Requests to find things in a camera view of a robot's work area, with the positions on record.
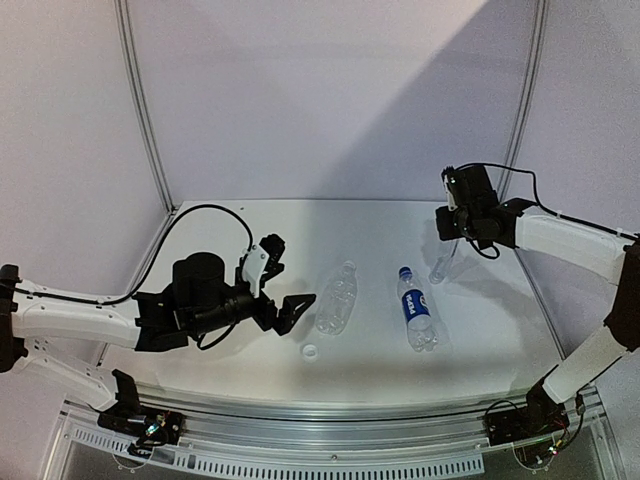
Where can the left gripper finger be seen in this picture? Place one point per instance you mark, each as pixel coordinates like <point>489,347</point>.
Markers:
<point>293,307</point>
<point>271,270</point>

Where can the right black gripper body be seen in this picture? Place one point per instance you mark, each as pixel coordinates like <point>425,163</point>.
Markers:
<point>464,226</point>

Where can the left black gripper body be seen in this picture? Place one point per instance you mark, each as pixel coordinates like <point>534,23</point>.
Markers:
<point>266,318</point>

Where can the crushed clear plastic bottle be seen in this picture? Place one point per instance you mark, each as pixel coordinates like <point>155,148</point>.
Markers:
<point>444,258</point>

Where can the clear white bottle cap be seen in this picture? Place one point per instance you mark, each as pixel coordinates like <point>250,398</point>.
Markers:
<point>310,351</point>

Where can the Pepsi bottle blue label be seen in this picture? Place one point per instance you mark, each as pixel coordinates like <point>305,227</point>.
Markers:
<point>422,334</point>

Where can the blue Pepsi bottle cap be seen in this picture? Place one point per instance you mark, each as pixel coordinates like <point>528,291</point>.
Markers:
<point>405,272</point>

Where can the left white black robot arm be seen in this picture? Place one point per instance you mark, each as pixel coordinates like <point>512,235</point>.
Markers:
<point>196,302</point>

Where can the clear ribbed plastic bottle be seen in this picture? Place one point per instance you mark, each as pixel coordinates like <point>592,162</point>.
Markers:
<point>337,300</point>

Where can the perforated clear acrylic plate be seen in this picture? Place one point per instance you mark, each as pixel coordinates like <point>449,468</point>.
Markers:
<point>82,450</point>

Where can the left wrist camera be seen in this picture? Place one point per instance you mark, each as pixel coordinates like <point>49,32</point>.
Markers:
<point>270,247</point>

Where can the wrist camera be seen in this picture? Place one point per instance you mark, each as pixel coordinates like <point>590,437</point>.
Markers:
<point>454,186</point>
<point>270,247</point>

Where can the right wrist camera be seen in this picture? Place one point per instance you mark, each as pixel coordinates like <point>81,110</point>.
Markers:
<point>454,186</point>

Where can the aluminium front rail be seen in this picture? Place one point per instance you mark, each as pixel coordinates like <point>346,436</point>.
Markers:
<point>474,423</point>

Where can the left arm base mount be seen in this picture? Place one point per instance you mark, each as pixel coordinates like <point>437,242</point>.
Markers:
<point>150,427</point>

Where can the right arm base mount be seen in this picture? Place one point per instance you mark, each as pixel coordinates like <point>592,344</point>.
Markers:
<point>525,425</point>

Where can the right aluminium corner post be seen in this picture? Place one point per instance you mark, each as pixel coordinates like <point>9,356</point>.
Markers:
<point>526,96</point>

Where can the aluminium corner post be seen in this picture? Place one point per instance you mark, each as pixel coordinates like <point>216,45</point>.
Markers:
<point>140,103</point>
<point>526,96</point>

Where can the left aluminium corner post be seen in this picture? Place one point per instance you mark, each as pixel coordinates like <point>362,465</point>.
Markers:
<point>140,103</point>

